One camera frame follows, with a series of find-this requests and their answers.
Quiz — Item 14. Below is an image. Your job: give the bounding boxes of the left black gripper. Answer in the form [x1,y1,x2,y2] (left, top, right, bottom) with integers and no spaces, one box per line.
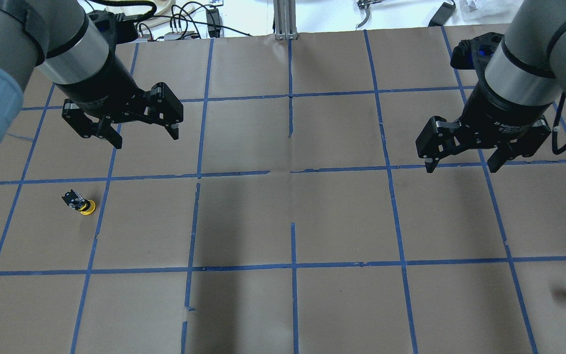
[56,52,184,149]

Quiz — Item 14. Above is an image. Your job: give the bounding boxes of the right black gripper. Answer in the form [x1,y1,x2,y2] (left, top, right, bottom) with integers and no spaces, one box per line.
[415,81,550,174]

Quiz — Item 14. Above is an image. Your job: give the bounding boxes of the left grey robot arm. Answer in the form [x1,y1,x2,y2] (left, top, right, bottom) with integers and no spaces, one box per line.
[0,0,184,149]

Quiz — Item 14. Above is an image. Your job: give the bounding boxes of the black power adapter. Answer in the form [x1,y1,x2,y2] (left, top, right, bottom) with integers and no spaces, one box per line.
[427,0,456,27]

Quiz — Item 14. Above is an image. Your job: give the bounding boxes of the brown paper table cover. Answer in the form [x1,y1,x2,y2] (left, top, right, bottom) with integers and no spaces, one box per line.
[0,25,566,354]

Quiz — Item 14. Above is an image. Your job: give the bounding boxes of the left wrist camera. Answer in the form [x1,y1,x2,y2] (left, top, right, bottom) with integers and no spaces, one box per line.
[86,10,139,50]

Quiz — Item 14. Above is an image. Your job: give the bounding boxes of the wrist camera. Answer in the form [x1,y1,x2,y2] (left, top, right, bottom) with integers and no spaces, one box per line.
[450,32,503,70]
[86,10,139,50]

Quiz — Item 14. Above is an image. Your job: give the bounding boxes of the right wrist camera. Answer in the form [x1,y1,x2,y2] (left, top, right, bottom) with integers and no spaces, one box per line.
[450,32,503,70]

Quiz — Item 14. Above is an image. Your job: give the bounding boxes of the aluminium frame post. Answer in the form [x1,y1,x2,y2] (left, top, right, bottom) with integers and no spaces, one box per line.
[273,0,298,40]

